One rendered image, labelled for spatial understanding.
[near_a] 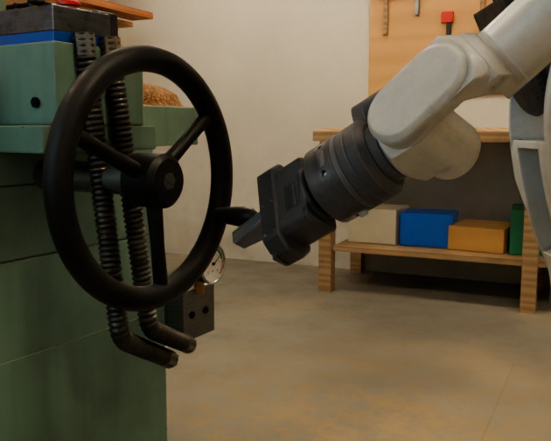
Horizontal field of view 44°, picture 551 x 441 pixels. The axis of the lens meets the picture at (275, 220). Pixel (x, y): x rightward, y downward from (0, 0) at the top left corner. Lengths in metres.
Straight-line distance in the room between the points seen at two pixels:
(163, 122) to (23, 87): 0.29
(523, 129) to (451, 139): 0.38
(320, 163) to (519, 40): 0.22
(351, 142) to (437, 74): 0.11
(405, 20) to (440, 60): 3.48
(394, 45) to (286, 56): 0.69
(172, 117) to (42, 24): 0.32
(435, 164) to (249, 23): 3.85
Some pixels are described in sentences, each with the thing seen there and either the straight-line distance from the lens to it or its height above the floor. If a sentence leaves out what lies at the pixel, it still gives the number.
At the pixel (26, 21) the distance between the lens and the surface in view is 0.84.
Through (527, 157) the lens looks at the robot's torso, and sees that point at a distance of 1.04.
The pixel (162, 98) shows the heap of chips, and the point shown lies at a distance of 1.07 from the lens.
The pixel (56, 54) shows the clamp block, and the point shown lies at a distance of 0.79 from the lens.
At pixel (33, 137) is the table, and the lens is 0.78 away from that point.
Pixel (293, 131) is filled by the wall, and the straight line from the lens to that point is 4.33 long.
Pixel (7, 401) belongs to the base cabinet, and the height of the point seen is 0.54.
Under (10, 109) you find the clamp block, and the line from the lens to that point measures 0.84.
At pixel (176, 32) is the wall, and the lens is 4.77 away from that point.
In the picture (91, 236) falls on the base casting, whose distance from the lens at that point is 0.95.
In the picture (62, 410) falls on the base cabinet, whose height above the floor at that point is 0.50.
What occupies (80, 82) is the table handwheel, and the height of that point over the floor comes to 0.91.
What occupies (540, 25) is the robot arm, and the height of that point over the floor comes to 0.96.
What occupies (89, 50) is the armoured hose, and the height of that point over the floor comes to 0.95.
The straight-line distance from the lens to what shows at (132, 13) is 4.44.
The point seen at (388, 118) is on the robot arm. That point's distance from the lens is 0.66.
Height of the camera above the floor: 0.87
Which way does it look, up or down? 8 degrees down
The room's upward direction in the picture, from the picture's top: straight up
